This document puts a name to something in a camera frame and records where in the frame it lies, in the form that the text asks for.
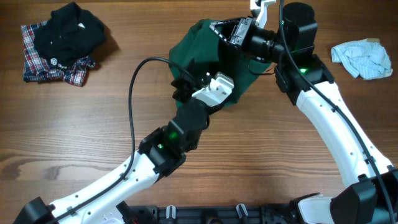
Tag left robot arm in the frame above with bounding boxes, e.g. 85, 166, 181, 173
15, 72, 234, 223

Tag left black camera cable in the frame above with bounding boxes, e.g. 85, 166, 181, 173
46, 56, 200, 224

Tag black camera cable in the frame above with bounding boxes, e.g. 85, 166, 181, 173
278, 0, 398, 224
46, 56, 200, 224

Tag black polo shirt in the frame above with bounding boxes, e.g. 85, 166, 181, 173
34, 2, 106, 70

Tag dark green shorts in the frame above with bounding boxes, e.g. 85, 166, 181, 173
169, 19, 270, 107

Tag red plaid shirt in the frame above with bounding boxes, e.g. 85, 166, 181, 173
21, 21, 96, 86

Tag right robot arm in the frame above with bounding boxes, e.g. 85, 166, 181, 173
210, 1, 397, 223

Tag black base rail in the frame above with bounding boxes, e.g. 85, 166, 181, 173
119, 203, 298, 224

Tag light blue striped cloth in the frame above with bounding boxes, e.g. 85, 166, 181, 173
331, 38, 393, 80

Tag right black camera cable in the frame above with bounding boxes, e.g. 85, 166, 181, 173
278, 0, 398, 224

